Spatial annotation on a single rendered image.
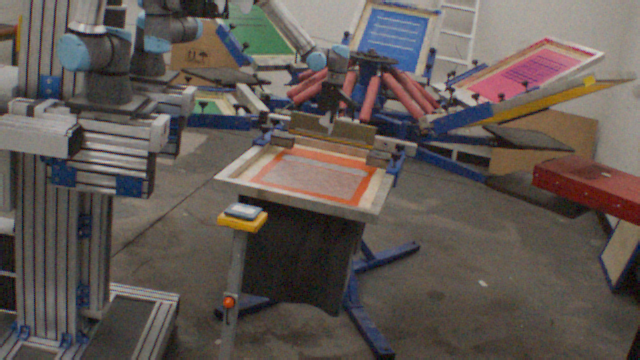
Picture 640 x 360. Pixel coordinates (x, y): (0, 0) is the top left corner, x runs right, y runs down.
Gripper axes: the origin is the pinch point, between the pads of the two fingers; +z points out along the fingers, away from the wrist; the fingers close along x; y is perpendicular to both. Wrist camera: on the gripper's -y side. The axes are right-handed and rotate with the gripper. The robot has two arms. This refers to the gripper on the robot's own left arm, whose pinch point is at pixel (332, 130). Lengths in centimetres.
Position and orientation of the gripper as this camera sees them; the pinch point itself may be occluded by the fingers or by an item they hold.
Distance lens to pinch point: 289.8
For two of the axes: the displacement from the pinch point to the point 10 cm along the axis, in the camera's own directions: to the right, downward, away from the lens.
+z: -1.6, 9.3, 3.2
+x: -2.1, 2.8, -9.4
